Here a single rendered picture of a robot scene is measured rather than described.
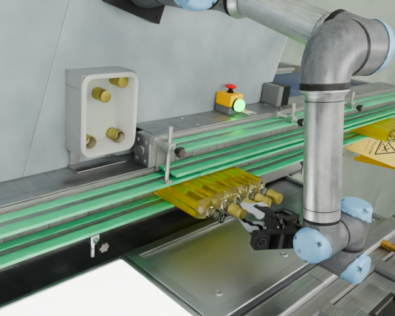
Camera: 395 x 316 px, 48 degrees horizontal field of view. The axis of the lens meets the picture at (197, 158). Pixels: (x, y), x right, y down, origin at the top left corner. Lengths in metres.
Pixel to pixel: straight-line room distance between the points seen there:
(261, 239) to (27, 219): 0.55
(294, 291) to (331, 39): 0.65
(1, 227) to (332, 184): 0.71
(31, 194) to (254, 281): 0.61
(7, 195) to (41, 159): 0.16
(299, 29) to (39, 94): 0.66
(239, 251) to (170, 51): 0.65
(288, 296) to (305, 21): 0.66
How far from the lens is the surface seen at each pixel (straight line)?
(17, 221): 1.10
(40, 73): 1.20
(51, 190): 1.18
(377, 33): 0.98
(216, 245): 1.34
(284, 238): 1.15
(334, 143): 0.90
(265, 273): 1.26
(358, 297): 1.35
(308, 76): 0.88
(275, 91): 1.80
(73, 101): 1.22
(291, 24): 1.07
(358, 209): 1.04
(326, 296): 1.28
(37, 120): 1.23
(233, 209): 1.24
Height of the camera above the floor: 1.80
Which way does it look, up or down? 39 degrees down
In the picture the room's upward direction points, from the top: 115 degrees clockwise
